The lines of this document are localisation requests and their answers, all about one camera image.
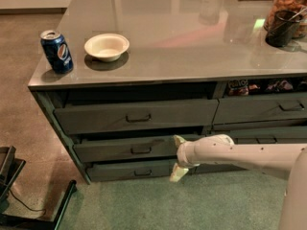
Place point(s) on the glass jar of snacks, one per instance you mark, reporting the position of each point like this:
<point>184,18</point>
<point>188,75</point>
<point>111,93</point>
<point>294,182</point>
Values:
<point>279,5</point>

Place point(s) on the black chair base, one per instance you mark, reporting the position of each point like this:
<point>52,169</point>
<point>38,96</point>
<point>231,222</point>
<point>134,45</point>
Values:
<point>41,189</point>

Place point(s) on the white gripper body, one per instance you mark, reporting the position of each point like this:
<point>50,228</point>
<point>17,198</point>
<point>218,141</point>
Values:
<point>184,153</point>

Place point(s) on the grey drawer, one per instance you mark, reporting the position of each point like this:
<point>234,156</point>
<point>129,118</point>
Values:
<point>126,149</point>
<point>95,118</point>
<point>206,168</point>
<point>261,108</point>
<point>130,170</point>
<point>271,135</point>

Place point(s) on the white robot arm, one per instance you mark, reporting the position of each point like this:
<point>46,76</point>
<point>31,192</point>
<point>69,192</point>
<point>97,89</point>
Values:
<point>285,161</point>

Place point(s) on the blue Pepsi soda can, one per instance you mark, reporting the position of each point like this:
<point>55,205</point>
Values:
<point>56,51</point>

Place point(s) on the grey drawer cabinet counter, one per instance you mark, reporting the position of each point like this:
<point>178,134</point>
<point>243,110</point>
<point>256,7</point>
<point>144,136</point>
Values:
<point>179,50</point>

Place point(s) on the snack bags in drawer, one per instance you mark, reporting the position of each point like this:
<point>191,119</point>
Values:
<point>265,86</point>

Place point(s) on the black mesh cup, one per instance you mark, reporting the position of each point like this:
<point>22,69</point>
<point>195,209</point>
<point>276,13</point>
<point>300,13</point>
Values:
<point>283,27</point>

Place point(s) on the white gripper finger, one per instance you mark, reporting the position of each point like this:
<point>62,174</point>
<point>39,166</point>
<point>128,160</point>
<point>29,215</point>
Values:
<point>179,140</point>
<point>177,173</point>

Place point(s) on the white paper bowl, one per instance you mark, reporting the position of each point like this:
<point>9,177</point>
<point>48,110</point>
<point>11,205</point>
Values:
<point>106,47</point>

